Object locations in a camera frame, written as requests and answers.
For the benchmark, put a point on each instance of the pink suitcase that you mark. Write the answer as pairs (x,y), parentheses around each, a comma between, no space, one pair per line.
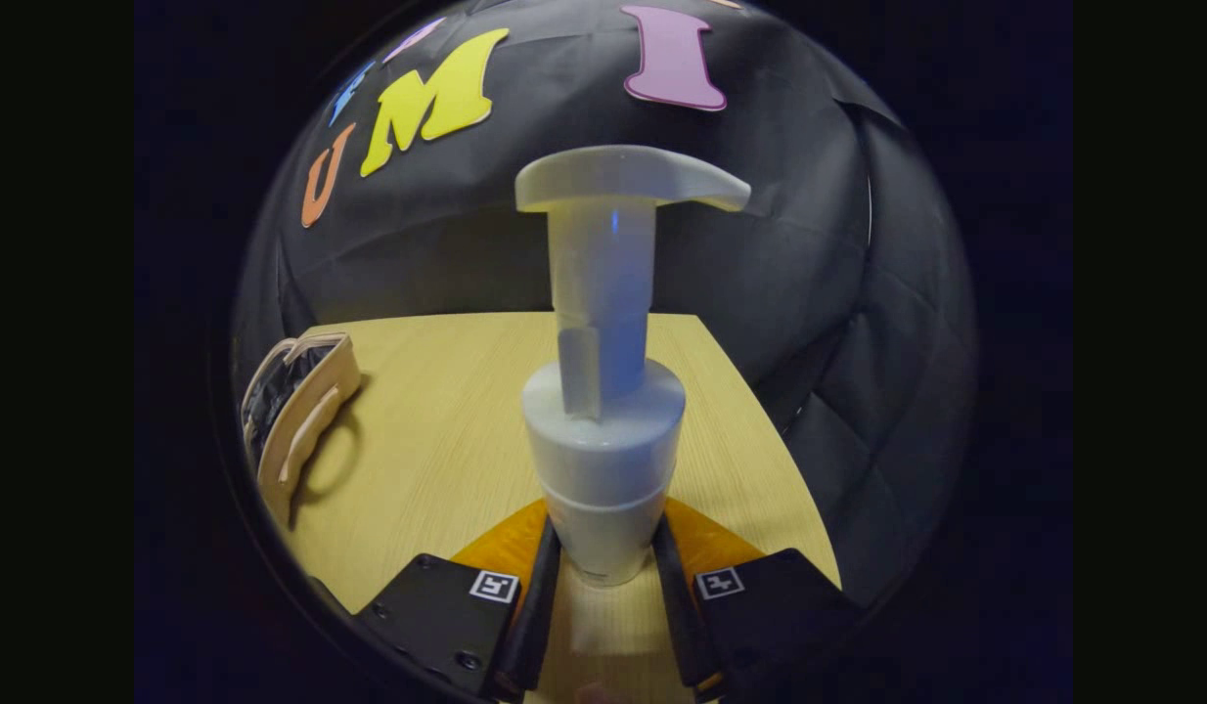
(305,420)

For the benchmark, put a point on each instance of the black backdrop cloth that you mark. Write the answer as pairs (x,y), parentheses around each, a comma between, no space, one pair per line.
(809,293)

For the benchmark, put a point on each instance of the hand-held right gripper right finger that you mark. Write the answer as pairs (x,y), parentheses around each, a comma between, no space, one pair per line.
(674,616)

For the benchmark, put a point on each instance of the white pump bottle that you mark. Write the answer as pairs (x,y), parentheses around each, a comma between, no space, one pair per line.
(603,450)

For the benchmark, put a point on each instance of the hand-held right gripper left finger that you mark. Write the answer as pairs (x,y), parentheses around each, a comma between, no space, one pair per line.
(535,616)

